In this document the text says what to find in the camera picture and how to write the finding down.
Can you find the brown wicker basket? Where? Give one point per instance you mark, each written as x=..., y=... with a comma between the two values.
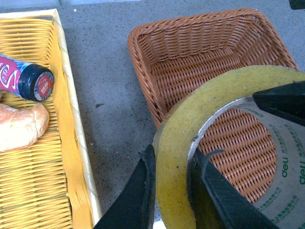
x=174, y=57

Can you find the bread croissant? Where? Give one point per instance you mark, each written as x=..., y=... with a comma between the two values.
x=21, y=128

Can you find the yellow tape roll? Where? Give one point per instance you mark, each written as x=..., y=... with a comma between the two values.
x=274, y=95

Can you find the pink bottle black cap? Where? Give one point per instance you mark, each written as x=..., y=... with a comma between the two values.
x=24, y=79

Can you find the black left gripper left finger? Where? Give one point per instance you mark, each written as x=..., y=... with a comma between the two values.
x=135, y=206

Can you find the yellow wicker basket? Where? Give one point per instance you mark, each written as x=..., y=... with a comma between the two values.
x=48, y=183

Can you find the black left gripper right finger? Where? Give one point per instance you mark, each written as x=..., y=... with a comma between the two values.
x=215, y=203

